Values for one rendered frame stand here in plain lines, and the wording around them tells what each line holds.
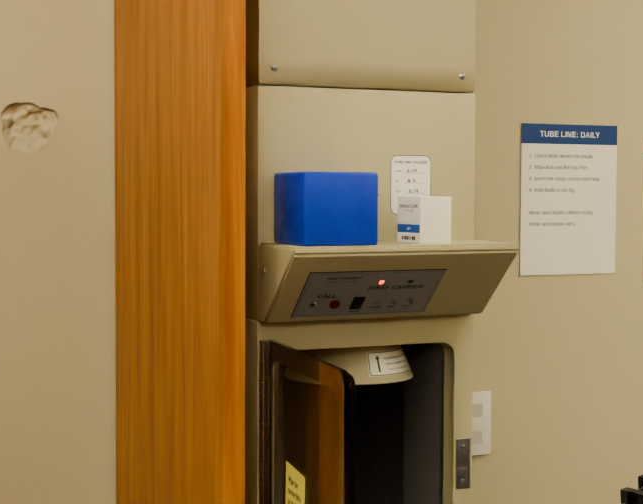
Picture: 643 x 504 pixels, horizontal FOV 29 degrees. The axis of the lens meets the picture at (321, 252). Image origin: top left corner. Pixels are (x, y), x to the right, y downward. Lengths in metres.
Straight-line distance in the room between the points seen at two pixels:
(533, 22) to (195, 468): 1.10
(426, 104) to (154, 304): 0.46
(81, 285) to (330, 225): 0.58
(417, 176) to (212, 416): 0.43
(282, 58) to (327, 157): 0.14
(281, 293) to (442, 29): 0.44
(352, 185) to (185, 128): 0.24
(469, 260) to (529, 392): 0.75
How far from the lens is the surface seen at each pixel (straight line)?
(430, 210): 1.61
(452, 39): 1.73
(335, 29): 1.65
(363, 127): 1.66
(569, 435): 2.40
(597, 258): 2.39
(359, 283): 1.57
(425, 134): 1.70
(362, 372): 1.70
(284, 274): 1.52
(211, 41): 1.53
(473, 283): 1.66
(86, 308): 1.98
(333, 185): 1.52
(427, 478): 1.82
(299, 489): 1.48
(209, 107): 1.53
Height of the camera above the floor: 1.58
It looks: 3 degrees down
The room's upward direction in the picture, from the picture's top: straight up
